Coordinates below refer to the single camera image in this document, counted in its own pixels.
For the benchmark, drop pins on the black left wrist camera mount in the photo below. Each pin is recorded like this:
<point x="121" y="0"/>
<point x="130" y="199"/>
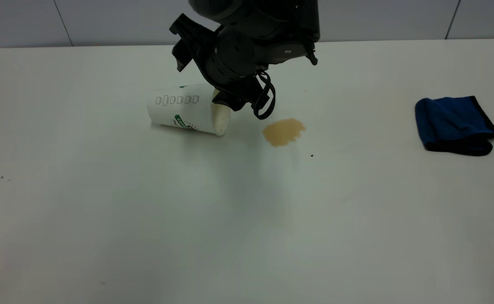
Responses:
<point x="189" y="40"/>

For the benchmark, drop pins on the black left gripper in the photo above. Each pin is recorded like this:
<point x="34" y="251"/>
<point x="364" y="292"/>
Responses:
<point x="234" y="59"/>

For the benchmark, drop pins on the white paper coffee cup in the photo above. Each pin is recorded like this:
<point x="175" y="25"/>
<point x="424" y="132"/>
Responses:
<point x="179" y="110"/>

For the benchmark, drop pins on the blue microfiber cloth black trim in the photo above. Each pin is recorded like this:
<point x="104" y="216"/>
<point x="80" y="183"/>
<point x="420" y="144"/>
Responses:
<point x="449" y="122"/>

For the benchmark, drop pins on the light brown coffee spill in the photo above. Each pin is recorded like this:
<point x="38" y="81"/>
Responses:
<point x="282" y="132"/>

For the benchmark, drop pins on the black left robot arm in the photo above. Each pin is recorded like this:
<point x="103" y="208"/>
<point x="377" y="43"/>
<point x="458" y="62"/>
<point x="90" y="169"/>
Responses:
<point x="280" y="25"/>

